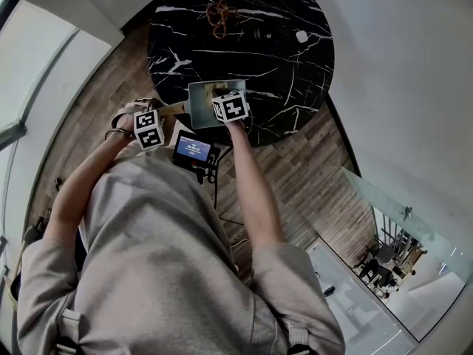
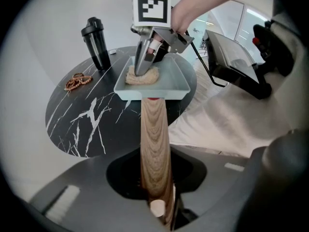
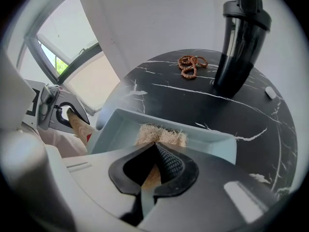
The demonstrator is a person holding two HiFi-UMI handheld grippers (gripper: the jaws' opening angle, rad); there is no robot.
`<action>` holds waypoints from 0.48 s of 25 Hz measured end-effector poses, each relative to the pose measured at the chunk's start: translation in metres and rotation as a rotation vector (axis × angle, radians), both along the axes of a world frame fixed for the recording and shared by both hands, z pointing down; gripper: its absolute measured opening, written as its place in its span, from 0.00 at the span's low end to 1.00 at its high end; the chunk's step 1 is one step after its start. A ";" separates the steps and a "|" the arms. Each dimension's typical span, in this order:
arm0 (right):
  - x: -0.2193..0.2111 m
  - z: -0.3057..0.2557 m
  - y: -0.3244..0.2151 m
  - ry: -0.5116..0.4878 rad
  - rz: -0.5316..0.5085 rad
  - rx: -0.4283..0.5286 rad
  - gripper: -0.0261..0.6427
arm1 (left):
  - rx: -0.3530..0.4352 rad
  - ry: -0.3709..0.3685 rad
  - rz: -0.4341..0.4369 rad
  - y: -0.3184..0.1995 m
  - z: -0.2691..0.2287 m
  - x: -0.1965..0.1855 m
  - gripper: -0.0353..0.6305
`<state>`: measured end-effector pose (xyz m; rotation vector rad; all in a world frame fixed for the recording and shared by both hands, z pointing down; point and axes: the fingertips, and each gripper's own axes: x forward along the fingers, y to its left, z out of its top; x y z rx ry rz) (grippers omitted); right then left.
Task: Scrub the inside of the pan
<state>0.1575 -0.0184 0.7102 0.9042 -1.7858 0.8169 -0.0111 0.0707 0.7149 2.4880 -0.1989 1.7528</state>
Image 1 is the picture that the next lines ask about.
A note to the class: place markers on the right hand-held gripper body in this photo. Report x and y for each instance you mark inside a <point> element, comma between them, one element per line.
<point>231,107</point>

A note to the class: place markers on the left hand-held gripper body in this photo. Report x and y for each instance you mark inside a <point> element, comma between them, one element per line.
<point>149,129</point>

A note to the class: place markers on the person's right forearm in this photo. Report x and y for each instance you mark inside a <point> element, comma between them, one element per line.
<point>255,191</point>

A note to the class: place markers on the person's left forearm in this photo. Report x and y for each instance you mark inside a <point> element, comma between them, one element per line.
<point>81,183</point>

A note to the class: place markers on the person's left hand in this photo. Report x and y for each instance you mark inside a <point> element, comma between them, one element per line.
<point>125,118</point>

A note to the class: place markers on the black monitor with blue screen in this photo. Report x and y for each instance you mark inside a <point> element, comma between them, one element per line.
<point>192,148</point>

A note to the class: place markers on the black cylindrical bottle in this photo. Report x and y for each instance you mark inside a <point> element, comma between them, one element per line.
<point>266,34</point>

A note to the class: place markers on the small white case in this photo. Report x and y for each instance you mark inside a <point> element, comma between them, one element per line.
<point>301,36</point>

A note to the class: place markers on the person in white coat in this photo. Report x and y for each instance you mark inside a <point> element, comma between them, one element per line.
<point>166,253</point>

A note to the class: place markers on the black framed window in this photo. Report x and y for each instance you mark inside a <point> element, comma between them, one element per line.
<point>26,69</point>

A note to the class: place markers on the glass railing panel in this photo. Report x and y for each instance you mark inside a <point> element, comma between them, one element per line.
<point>406,220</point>

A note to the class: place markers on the black office chair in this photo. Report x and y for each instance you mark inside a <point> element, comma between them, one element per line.
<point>377,274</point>

